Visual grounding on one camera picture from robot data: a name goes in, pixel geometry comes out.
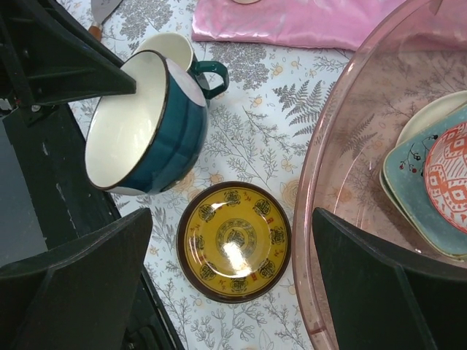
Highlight wooden handled metal scraper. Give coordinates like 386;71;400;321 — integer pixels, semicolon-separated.
88;0;122;42

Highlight yellow patterned plate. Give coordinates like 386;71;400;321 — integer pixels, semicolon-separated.
176;181;292;304

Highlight mint divided rectangular tray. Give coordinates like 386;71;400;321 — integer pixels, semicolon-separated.
379;171;466;261

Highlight dark green mug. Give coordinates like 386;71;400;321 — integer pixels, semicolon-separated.
134;32;230;101

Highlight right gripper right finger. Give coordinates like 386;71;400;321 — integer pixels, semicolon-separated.
312;208;466;349

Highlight pink satin cloth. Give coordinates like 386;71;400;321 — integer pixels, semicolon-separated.
190;0;467;53

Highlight pink transparent plastic bin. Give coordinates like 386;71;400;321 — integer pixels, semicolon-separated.
292;1;466;349

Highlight red patterned bowl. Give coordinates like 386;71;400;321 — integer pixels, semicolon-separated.
424;122;466;232

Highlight dark teal dotted bowl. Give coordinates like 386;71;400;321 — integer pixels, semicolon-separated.
85;50;207;195

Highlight cream and pink plate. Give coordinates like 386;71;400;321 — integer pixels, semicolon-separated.
395;90;466;146

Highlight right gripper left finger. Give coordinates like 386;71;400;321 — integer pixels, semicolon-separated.
1;209;153;349

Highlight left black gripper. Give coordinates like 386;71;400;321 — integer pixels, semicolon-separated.
1;1;136;125

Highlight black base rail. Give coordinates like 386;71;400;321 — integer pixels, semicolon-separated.
1;105;182;349

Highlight cream mug black rim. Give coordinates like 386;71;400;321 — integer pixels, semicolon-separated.
233;0;260;4

